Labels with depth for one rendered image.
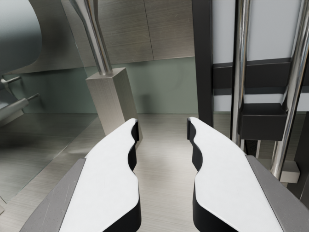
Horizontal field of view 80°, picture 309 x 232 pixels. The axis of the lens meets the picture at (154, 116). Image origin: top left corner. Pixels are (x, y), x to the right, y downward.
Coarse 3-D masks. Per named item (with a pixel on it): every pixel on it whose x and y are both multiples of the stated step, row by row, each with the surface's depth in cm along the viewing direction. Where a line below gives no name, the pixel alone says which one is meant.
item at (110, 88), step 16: (80, 0) 43; (96, 0) 45; (80, 16) 46; (96, 16) 47; (96, 32) 48; (96, 48) 50; (96, 64) 53; (96, 80) 52; (112, 80) 50; (128, 80) 58; (96, 96) 55; (112, 96) 53; (128, 96) 58; (112, 112) 56; (128, 112) 59; (112, 128) 60
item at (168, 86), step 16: (112, 64) 78; (128, 64) 76; (144, 64) 74; (160, 64) 72; (176, 64) 70; (192, 64) 68; (144, 80) 77; (160, 80) 75; (176, 80) 73; (192, 80) 71; (144, 96) 81; (160, 96) 79; (176, 96) 77; (192, 96) 75; (144, 112) 86; (160, 112) 83; (176, 112) 81; (192, 112) 79; (224, 112) 74; (304, 112) 65
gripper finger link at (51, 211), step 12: (72, 168) 9; (60, 180) 8; (72, 180) 8; (60, 192) 7; (72, 192) 7; (48, 204) 7; (60, 204) 7; (36, 216) 7; (48, 216) 7; (60, 216) 7; (24, 228) 6; (36, 228) 6; (48, 228) 6
